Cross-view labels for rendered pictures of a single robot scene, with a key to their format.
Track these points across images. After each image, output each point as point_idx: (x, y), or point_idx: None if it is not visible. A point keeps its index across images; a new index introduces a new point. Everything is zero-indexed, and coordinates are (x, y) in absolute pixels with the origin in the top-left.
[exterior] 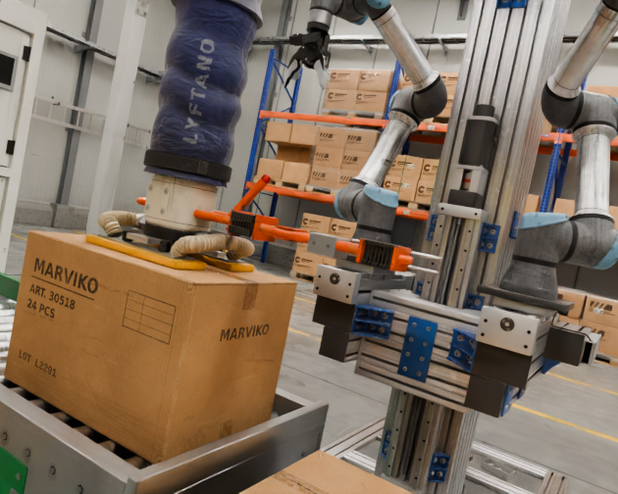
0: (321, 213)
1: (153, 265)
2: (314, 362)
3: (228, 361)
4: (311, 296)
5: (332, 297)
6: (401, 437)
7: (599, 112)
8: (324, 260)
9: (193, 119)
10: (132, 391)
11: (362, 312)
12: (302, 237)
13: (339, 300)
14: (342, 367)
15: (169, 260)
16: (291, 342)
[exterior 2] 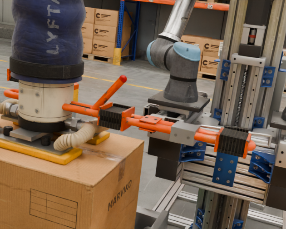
0: (85, 3)
1: (45, 164)
2: (110, 131)
3: (112, 219)
4: (90, 72)
5: (163, 138)
6: (212, 215)
7: None
8: (93, 41)
9: (52, 32)
10: None
11: (185, 145)
12: (165, 130)
13: (170, 141)
14: (130, 131)
15: (57, 158)
16: (89, 117)
